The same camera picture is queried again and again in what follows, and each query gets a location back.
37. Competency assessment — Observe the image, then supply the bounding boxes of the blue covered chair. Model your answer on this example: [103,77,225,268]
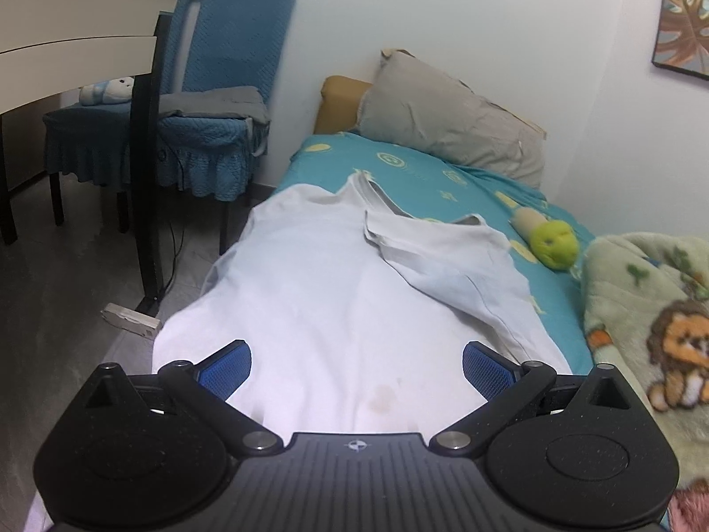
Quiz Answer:
[43,0,200,234]
[158,0,296,256]

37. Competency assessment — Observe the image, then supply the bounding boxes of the white power strip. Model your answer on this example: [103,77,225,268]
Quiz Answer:
[101,303,161,338]

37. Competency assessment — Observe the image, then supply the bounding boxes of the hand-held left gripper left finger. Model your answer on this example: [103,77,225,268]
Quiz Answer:
[83,342,284,460]

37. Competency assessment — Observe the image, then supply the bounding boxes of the white T-shirt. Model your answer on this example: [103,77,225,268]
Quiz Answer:
[152,173,574,436]

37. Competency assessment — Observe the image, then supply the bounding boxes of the grey pillow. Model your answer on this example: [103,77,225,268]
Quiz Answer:
[357,49,548,189]

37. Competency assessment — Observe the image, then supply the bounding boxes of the white table with black legs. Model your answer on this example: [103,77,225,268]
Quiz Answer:
[0,0,195,311]

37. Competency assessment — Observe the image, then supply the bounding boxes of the black cable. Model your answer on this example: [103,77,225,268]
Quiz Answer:
[158,144,186,297]

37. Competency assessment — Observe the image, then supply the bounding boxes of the yellow headboard cushion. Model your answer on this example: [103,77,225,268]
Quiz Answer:
[315,74,374,135]

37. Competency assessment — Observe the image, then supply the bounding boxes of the green plush toy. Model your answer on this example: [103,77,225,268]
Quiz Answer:
[510,209,580,272]

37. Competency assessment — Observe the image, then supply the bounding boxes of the grey folded cloth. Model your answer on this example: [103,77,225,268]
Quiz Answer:
[160,87,272,123]

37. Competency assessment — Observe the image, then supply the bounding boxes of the white plush toy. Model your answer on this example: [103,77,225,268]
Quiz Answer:
[78,76,135,106]

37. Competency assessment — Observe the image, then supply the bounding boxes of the pink fluffy cloth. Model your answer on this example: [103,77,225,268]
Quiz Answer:
[665,479,709,532]

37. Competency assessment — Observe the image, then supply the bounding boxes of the gold leaf wall painting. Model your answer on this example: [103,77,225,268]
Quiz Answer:
[651,0,709,79]

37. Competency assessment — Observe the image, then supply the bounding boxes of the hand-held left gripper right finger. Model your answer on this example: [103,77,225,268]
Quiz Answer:
[429,342,635,460]

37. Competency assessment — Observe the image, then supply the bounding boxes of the lion printed fleece blanket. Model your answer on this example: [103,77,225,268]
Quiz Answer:
[579,233,709,489]

